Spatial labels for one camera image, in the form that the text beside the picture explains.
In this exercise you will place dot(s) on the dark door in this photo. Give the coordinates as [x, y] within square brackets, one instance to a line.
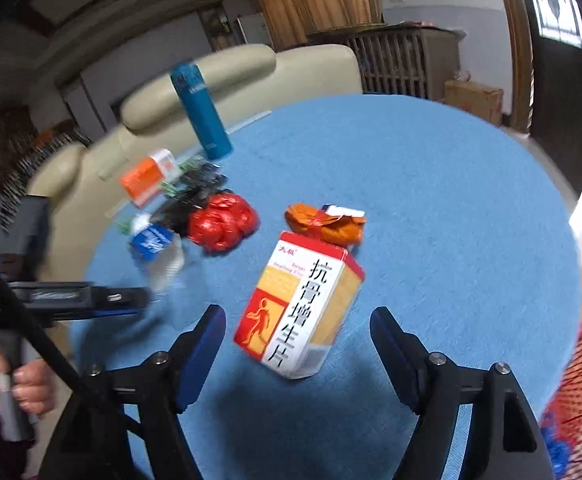
[551, 85]

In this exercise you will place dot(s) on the crushed clear plastic bottle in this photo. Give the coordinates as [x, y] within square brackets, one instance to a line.
[156, 247]

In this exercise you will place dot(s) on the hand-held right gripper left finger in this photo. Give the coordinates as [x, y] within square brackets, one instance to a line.
[203, 360]

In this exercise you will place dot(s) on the white red medicine box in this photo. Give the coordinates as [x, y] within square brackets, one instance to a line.
[296, 305]

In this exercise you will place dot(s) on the orange white medicine box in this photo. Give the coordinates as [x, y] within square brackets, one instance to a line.
[143, 180]

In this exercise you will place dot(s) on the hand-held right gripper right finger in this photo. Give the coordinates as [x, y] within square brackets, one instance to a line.
[393, 360]

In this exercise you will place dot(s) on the red crumpled wrapper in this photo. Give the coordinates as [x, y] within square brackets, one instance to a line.
[221, 222]

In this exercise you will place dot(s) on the brown curtain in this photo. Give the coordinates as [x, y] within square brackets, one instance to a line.
[316, 0]

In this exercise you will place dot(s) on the brown cardboard box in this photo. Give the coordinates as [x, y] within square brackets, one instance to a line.
[473, 100]

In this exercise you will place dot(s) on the black crumpled packaging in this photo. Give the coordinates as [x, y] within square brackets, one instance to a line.
[191, 195]

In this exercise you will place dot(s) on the teal thermos bottle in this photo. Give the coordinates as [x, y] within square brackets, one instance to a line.
[203, 110]

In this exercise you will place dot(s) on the wooden cabinet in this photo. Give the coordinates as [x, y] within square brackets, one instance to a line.
[396, 60]

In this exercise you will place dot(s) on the white cabinet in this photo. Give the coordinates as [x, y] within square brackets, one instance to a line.
[253, 30]

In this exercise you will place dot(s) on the person's left hand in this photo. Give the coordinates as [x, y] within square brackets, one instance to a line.
[36, 385]

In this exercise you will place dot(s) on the beige leather sofa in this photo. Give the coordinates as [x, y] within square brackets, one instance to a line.
[251, 70]

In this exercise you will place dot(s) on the orange crumpled wrapper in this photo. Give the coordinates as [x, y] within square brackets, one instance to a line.
[321, 227]

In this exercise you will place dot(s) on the blue crumpled packet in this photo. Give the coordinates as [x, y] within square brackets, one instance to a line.
[551, 440]

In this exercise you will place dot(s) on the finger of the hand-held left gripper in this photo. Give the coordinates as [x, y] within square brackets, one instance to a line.
[121, 297]

